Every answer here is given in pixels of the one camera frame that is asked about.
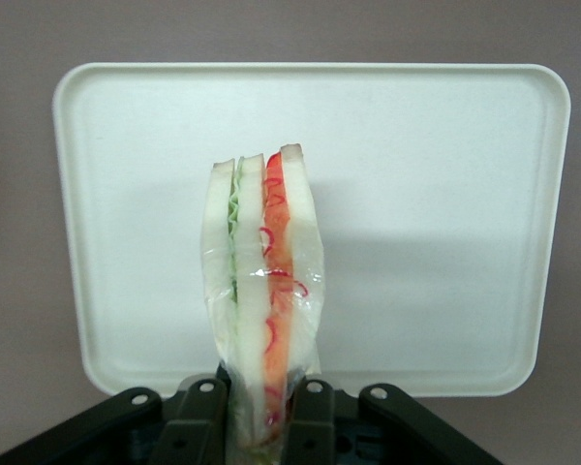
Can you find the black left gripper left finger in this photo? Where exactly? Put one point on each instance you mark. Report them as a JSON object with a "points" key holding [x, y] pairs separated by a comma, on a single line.
{"points": [[189, 426]]}

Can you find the triangular sandwich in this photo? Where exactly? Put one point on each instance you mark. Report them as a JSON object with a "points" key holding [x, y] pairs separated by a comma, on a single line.
{"points": [[252, 271]]}

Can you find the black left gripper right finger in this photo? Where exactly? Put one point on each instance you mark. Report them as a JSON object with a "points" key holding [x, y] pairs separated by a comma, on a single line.
{"points": [[314, 426]]}

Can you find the cream rectangular plastic tray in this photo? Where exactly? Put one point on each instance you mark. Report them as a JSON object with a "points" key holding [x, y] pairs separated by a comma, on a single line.
{"points": [[416, 218]]}

